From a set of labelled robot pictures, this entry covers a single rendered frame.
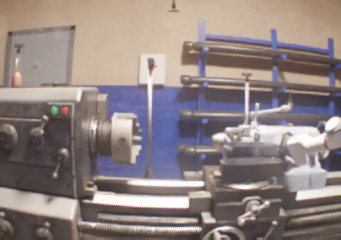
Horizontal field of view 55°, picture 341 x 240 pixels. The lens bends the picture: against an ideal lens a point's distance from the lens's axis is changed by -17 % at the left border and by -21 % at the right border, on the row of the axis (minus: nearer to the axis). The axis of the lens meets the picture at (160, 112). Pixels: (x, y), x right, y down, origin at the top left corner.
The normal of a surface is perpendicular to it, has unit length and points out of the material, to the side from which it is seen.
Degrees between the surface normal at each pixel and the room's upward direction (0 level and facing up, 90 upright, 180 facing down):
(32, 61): 90
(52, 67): 90
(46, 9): 90
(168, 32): 90
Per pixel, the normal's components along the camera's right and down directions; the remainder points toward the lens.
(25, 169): 0.00, 0.07
